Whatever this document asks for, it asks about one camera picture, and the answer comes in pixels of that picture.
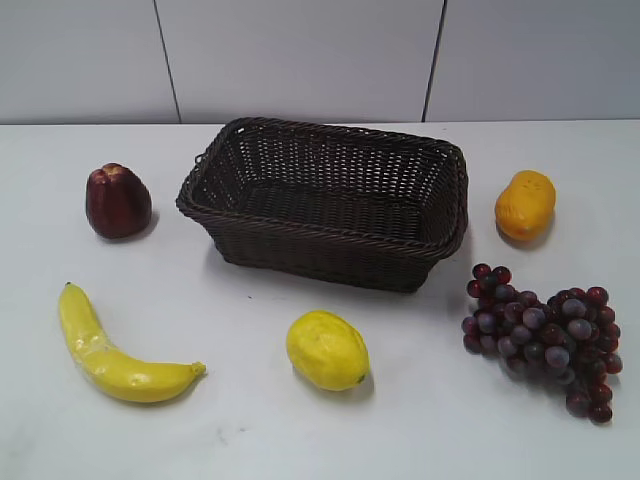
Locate dark brown wicker basket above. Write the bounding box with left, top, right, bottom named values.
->
left=176, top=117, right=468, bottom=293

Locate yellow banana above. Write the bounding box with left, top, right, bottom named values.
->
left=58, top=282, right=206, bottom=404

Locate yellow lemon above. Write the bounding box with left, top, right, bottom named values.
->
left=286, top=310, right=370, bottom=392

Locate dark red apple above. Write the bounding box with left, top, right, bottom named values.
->
left=85, top=163, right=152, bottom=240

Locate orange yellow mango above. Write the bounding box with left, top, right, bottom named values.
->
left=494, top=170, right=556, bottom=242

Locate purple red grape bunch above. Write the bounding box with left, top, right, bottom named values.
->
left=461, top=263, right=623, bottom=424

